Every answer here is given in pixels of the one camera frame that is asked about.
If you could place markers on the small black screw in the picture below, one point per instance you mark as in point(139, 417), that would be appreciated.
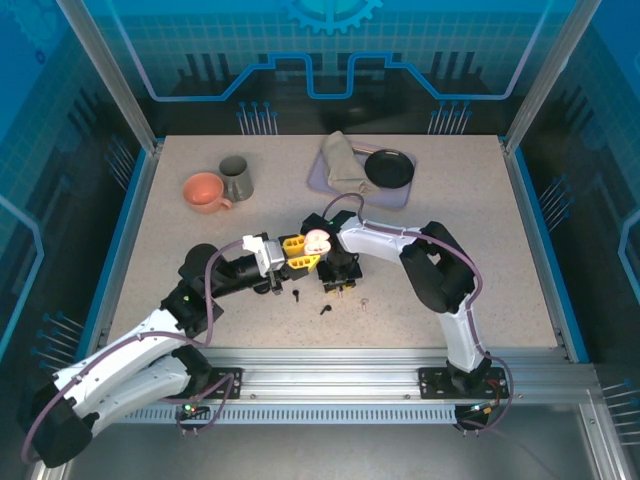
point(296, 294)
point(326, 309)

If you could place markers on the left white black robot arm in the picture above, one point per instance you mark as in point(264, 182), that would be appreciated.
point(120, 350)

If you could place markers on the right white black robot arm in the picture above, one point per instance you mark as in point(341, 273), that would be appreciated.
point(460, 330)

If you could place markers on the grey ceramic mug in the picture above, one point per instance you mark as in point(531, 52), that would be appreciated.
point(240, 187)

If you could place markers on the orange ceramic cup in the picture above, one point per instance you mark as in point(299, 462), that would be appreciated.
point(202, 190)

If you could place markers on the lavender plastic tray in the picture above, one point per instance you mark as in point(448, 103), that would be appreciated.
point(395, 197)

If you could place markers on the beige folded cloth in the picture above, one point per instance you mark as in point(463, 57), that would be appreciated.
point(342, 165)

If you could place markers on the black round plate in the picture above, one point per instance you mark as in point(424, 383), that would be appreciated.
point(390, 169)

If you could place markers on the wooden utensil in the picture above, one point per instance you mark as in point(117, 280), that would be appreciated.
point(362, 148)

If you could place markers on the small connector with LED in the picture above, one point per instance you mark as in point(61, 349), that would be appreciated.
point(189, 407)
point(482, 407)

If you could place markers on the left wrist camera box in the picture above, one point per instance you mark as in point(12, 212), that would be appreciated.
point(272, 255)

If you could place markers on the aluminium mounting rail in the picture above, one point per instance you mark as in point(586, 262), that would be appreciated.
point(325, 372)

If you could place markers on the blue table side rail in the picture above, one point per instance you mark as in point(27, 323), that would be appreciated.
point(125, 225)
point(541, 225)

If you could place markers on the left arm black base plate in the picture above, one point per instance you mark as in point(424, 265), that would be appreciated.
point(227, 392)

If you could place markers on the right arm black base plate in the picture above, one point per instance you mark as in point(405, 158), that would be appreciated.
point(435, 382)

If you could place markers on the aluminium frame post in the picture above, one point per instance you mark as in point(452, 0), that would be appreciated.
point(112, 75)
point(547, 75)

